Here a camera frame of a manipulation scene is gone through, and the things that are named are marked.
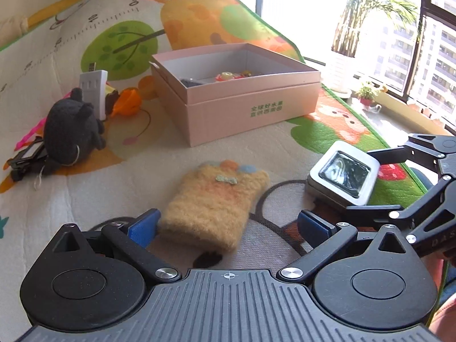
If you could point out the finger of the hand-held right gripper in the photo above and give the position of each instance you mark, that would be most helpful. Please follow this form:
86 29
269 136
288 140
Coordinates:
384 212
392 156

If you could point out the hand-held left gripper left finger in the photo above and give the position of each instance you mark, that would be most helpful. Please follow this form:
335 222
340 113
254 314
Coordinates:
144 226

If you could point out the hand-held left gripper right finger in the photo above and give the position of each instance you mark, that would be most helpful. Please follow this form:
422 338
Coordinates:
313 226

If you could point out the silver windowed metal tin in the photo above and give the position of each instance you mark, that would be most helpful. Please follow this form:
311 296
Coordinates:
342 174

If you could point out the fuzzy yellow pouch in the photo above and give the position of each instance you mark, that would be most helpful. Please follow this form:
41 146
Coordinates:
213 203

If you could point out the pink yellow brown toy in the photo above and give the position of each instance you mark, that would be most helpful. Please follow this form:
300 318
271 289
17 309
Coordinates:
113 98

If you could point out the pink cardboard box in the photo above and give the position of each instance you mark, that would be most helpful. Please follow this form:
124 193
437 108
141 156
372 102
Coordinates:
245 103

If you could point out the person's right forearm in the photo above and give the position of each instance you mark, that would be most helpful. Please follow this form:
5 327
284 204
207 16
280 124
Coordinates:
436 270

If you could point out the small plant in red pot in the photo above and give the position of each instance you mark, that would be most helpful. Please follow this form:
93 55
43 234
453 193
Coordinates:
368 94

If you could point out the printed cartoon play mat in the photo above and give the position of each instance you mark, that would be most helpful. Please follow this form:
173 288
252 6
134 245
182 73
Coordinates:
249 142

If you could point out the black plush toy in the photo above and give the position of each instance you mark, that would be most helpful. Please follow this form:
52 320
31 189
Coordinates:
69 131

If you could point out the orange plastic toy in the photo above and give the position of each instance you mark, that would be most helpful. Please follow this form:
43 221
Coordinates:
126 101

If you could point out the black plastic gadget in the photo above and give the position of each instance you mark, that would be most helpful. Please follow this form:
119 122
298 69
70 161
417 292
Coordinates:
25 158

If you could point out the white ribbed plastic case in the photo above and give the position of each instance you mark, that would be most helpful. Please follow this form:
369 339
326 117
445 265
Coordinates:
93 89

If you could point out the tall potted palm plant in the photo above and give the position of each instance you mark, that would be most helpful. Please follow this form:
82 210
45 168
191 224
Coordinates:
370 10

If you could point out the pink plastic toy basket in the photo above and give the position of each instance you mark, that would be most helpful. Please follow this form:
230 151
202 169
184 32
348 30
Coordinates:
26 137

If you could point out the small colourful toy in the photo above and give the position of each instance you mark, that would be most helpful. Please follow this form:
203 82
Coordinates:
245 74

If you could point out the round pink yellow toy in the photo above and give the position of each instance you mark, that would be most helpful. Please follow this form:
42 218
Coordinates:
225 76

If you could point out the yellow pillow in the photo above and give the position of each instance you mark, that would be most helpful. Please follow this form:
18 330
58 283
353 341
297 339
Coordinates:
53 12

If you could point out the cream pillow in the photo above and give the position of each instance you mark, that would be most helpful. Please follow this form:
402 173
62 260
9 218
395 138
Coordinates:
12 28

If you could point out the dark window frame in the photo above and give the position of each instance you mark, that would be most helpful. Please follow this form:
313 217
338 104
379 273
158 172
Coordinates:
416 42

